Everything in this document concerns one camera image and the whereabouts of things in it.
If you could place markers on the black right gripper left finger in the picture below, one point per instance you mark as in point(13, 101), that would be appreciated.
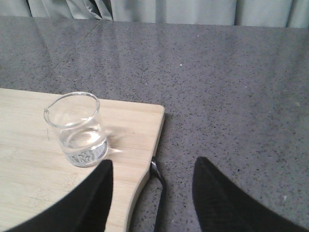
point(84, 209)

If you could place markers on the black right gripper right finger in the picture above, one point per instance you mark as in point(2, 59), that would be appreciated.
point(221, 206)

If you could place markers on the wooden cutting board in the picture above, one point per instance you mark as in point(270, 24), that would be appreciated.
point(34, 173)

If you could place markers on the small glass beaker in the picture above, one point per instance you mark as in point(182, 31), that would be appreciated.
point(76, 120)

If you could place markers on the grey curtain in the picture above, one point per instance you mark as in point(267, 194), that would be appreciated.
point(261, 13)

